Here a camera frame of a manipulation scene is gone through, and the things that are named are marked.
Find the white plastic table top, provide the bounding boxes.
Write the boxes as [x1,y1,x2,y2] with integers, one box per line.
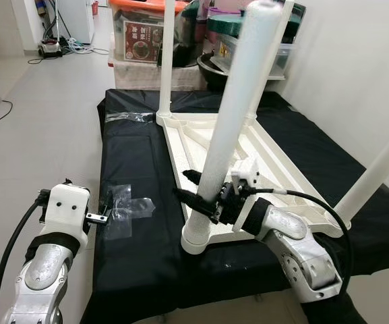
[155,109,351,256]

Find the black tablecloth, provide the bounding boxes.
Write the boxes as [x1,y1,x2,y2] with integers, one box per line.
[80,88,389,324]

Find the clear tape strip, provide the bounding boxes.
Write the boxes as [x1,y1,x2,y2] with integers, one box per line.
[105,111,156,124]

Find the black wok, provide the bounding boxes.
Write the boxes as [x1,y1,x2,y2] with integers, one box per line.
[198,54,239,92]

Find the beige cloth covered shelf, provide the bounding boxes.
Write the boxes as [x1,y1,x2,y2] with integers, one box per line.
[110,61,205,92]

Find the clear plastic container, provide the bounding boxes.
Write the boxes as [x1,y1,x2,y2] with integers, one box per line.
[211,34,295,72]

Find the black bag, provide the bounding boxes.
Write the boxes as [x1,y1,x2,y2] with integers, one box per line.
[174,0,212,68]

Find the red printed carton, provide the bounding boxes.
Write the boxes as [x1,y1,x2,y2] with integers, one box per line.
[122,17,164,63]

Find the green round pot lid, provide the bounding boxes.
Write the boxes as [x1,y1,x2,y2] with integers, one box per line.
[206,13,303,38]

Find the orange box lid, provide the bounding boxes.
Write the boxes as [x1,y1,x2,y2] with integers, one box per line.
[110,0,188,16]

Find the dark teal snack bag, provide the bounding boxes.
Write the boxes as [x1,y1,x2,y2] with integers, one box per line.
[285,0,306,24]

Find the white cabinet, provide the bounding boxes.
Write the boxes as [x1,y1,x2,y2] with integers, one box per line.
[53,0,97,41]

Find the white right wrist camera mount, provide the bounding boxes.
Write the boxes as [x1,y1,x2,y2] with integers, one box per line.
[229,159,261,200]

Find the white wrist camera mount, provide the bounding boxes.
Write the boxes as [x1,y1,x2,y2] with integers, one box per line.
[42,182,92,250]
[229,159,261,200]

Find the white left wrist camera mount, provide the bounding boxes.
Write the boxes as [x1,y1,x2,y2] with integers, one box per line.
[42,182,92,250]

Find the white floor cables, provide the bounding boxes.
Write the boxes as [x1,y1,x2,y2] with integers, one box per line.
[63,37,107,56]

